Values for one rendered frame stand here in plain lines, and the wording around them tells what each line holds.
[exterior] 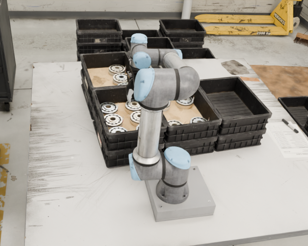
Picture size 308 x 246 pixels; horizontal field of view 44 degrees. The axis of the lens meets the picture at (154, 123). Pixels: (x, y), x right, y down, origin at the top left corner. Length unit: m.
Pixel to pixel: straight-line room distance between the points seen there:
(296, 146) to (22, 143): 2.04
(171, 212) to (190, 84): 0.62
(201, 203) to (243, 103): 0.80
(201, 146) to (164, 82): 0.80
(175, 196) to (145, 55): 0.63
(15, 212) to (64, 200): 0.95
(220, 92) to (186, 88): 1.06
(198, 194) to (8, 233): 1.32
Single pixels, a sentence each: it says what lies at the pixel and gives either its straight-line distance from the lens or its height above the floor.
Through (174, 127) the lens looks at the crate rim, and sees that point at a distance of 1.88.
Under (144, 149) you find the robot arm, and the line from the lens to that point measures 1.53.
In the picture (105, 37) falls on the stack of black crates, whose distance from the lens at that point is 3.57.
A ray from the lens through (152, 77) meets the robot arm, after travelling 1.33.
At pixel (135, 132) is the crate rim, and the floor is 0.93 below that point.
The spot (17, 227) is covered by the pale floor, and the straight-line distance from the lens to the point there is 2.66.
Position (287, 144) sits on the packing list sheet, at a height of 0.70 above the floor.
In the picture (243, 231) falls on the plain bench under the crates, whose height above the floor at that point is 0.70.
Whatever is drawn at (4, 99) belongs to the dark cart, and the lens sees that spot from 3.45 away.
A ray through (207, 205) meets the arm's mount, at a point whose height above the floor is 0.77.
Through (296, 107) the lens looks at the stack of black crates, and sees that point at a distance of 3.56.
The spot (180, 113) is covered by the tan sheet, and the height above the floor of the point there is 0.83.
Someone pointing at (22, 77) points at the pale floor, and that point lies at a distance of 4.03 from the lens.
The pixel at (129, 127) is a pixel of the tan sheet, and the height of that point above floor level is 0.83.
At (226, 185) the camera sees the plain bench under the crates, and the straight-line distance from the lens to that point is 1.98.
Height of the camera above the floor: 2.08
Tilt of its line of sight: 38 degrees down
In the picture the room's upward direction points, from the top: 7 degrees clockwise
